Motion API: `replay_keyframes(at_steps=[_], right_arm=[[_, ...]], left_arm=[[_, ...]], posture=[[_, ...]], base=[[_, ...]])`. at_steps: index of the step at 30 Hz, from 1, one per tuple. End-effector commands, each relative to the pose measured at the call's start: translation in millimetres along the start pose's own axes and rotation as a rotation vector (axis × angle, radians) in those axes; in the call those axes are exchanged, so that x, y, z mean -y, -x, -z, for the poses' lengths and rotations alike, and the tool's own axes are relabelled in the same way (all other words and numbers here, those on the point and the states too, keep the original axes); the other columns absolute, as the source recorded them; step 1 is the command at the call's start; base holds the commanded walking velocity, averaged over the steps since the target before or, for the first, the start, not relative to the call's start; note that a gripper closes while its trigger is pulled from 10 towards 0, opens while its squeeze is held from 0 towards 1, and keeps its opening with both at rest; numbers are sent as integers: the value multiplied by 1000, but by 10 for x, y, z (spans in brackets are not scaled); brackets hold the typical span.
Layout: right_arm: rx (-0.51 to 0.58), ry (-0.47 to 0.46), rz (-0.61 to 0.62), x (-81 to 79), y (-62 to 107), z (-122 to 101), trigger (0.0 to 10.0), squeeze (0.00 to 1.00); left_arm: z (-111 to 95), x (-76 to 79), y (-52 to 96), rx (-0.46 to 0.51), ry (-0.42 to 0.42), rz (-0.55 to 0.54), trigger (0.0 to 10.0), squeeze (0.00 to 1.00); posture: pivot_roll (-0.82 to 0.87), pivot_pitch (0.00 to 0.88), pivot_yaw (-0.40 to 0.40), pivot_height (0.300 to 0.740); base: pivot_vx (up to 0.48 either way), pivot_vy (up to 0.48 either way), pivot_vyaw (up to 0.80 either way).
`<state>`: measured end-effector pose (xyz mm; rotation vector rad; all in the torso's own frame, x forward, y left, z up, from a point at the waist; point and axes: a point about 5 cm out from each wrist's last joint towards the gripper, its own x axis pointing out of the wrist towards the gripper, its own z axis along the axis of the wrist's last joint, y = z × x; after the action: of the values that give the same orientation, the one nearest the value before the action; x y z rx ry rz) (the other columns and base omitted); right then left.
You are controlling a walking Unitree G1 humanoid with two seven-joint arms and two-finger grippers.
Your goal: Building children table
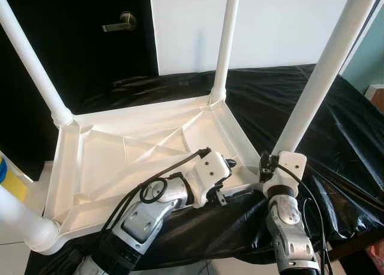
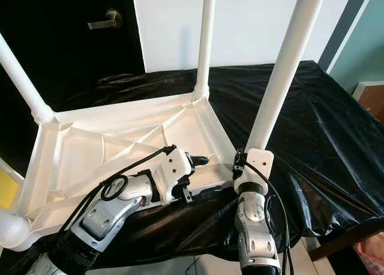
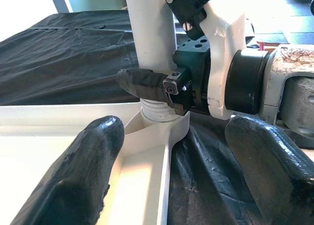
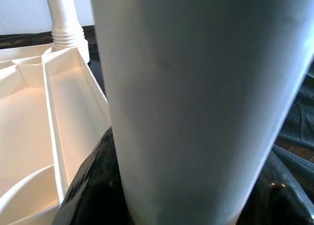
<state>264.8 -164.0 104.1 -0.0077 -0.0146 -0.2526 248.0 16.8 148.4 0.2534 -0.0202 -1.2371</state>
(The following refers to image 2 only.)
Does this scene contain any dark grey wall trim strip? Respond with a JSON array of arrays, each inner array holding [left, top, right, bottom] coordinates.
[[318, 0, 376, 71]]

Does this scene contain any brass lever door handle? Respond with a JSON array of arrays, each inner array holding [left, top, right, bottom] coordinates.
[[88, 8, 124, 31]]

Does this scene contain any black plastic table cover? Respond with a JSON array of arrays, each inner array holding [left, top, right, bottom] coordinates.
[[0, 60, 384, 275]]

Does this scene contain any pink plastic bag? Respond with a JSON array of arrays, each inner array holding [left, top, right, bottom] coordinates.
[[354, 236, 384, 275]]

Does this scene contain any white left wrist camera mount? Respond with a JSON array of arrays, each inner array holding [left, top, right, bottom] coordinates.
[[155, 148, 196, 204]]

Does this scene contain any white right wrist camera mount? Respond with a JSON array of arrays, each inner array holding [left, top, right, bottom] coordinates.
[[234, 148, 275, 195]]

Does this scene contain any black door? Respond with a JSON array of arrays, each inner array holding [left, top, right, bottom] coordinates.
[[0, 0, 146, 168]]

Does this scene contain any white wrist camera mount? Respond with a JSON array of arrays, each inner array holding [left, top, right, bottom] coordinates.
[[155, 148, 196, 204], [234, 148, 275, 195]]

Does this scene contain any yellow container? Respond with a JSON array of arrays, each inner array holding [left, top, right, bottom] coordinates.
[[0, 161, 17, 208]]

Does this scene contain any brown and white flat board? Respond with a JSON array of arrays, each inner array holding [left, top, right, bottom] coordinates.
[[351, 80, 384, 122]]

